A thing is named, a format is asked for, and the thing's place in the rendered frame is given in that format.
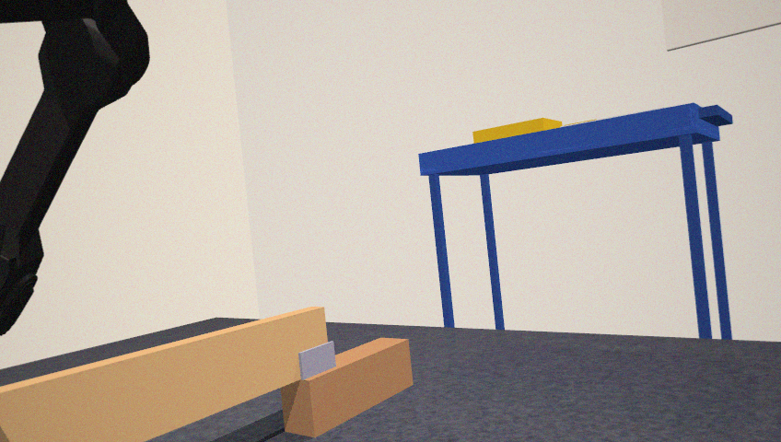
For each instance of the long wooden rail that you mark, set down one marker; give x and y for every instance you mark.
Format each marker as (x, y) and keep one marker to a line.
(145, 394)

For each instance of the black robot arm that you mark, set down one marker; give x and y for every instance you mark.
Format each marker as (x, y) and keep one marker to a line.
(92, 53)

